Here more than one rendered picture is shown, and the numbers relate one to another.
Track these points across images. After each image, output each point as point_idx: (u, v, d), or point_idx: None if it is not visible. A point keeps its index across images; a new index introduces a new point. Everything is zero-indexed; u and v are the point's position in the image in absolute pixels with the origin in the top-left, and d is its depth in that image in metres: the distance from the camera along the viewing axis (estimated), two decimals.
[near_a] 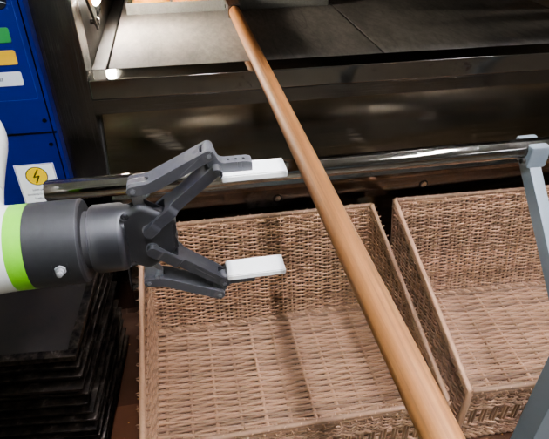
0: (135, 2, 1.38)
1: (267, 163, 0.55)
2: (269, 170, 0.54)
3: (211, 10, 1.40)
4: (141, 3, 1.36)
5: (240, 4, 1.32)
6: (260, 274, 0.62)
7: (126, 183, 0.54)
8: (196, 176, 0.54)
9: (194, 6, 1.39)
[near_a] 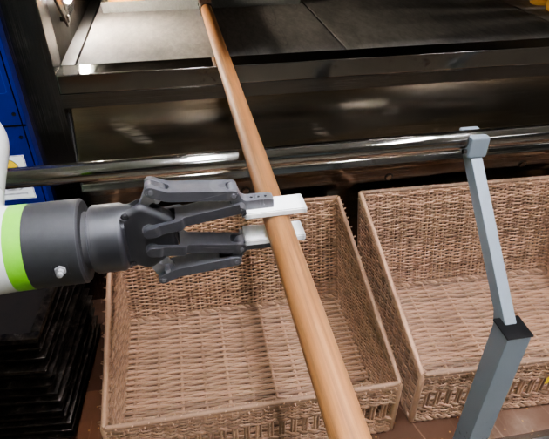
0: (111, 0, 1.41)
1: (287, 199, 0.59)
2: (289, 206, 0.58)
3: (185, 9, 1.44)
4: (116, 2, 1.39)
5: (212, 3, 1.36)
6: None
7: (145, 181, 0.54)
8: (219, 204, 0.56)
9: (169, 5, 1.42)
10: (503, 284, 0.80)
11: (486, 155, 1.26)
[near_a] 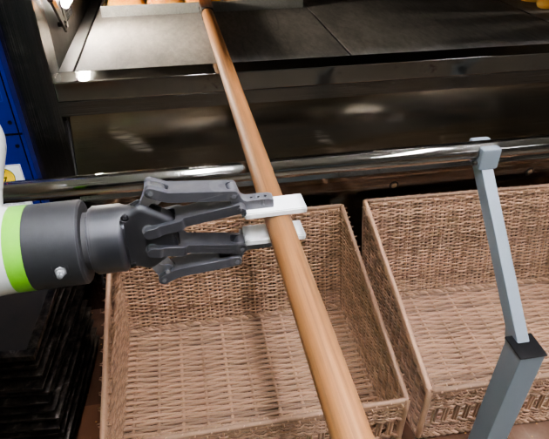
0: (110, 4, 1.38)
1: (287, 199, 0.59)
2: (289, 206, 0.58)
3: (186, 13, 1.41)
4: (116, 6, 1.37)
5: (213, 6, 1.33)
6: None
7: (145, 182, 0.54)
8: (219, 204, 0.56)
9: (169, 9, 1.40)
10: (515, 300, 0.77)
11: None
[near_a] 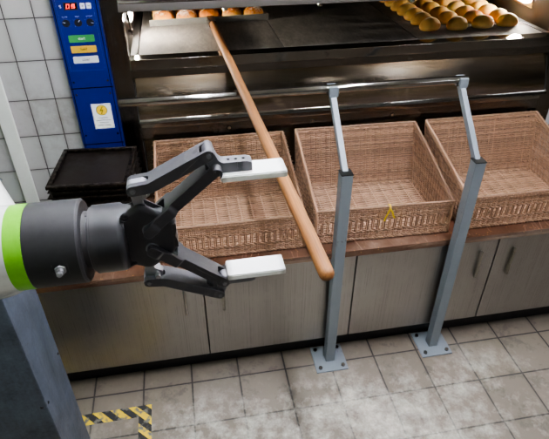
0: (154, 18, 2.35)
1: (267, 163, 0.55)
2: (269, 170, 0.54)
3: (199, 23, 2.38)
4: (158, 20, 2.33)
5: (215, 20, 2.31)
6: (260, 274, 0.62)
7: (126, 183, 0.54)
8: (196, 176, 0.54)
9: (189, 21, 2.37)
10: (342, 154, 1.75)
11: (366, 107, 2.21)
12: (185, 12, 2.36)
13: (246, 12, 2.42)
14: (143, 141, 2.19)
